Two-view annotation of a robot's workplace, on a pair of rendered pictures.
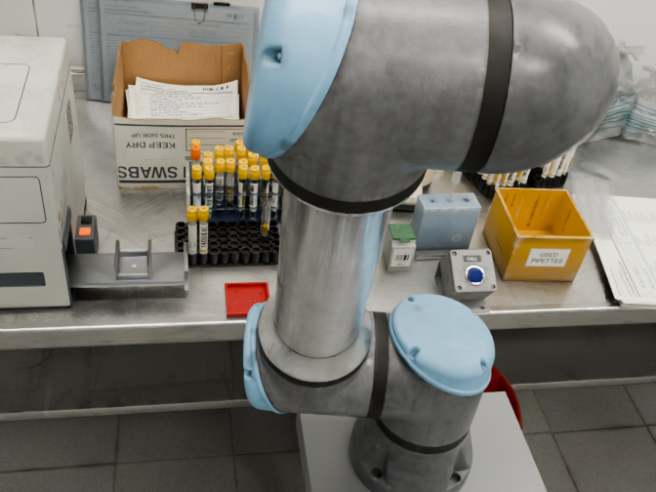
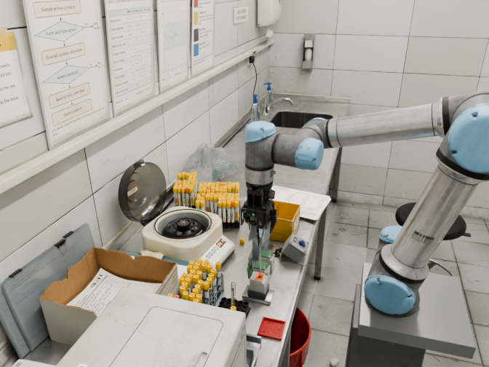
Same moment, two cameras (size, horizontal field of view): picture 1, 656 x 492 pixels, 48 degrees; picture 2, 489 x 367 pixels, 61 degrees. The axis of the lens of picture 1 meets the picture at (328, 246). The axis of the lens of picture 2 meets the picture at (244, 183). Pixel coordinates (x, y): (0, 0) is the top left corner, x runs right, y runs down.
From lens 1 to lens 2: 99 cm
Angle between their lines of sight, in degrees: 50
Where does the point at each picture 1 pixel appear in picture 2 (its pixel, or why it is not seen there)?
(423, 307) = (392, 234)
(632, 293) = (313, 215)
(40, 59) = (148, 300)
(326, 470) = (397, 325)
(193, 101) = (101, 294)
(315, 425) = (372, 322)
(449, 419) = not seen: hidden behind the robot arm
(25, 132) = (238, 317)
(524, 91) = not seen: outside the picture
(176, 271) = (252, 345)
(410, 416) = not seen: hidden behind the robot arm
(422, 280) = (281, 266)
